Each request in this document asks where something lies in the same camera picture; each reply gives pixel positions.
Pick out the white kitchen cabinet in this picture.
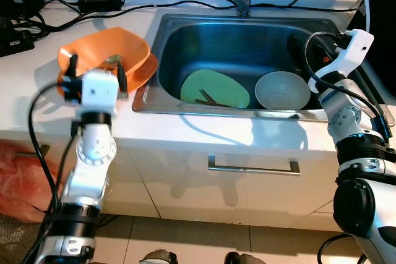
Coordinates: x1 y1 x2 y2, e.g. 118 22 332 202
0 130 396 229

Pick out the black appliance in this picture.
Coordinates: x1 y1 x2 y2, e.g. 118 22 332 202
365 0 396 101

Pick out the red plastic bag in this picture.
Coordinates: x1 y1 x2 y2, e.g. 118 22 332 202
0 140 67 223

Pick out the robot leg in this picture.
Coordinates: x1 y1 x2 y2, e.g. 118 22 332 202
223 251 267 264
140 248 181 264

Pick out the white bowl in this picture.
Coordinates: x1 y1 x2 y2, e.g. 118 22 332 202
254 70 312 111

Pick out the robot right leg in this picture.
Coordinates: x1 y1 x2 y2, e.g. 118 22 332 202
223 251 267 264

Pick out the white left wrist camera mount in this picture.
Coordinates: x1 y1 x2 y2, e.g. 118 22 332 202
80 70 120 116

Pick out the short metal drawer handle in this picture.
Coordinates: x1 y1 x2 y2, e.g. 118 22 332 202
17 145 51 159

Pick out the wire guard floor fan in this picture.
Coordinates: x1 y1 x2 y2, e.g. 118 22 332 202
0 215 39 264

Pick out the green plastic plate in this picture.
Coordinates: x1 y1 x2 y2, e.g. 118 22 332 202
179 69 252 109

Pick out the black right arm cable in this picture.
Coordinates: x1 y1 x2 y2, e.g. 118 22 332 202
305 31 392 142

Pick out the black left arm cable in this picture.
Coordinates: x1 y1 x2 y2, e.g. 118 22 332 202
26 81 82 264

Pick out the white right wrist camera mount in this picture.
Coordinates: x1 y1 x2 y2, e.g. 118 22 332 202
312 28 376 92

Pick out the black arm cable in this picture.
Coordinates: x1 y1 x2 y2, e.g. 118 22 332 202
305 31 392 142
26 81 82 264

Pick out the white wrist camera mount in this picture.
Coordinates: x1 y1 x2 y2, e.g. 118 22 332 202
80 70 120 116
312 28 376 92

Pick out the black power strip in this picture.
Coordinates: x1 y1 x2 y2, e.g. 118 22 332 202
0 25 36 59

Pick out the long metal drawer handle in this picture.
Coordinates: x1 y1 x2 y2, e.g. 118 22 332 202
207 154 303 176

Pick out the robot left leg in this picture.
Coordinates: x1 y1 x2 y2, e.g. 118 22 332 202
140 248 181 264

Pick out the metal spoon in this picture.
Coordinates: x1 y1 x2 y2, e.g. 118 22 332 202
103 54 125 69

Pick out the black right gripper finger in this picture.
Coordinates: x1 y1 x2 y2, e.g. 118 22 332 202
287 33 312 74

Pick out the long black counter cable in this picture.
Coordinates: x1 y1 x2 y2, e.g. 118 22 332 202
121 0 363 14

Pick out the orange plastic bowl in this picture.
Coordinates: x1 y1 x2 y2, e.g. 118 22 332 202
57 27 152 87

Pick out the black power adapter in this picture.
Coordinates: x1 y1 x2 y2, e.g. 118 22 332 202
77 0 123 13

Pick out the stainless steel sink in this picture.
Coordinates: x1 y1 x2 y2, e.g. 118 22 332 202
131 7 394 128

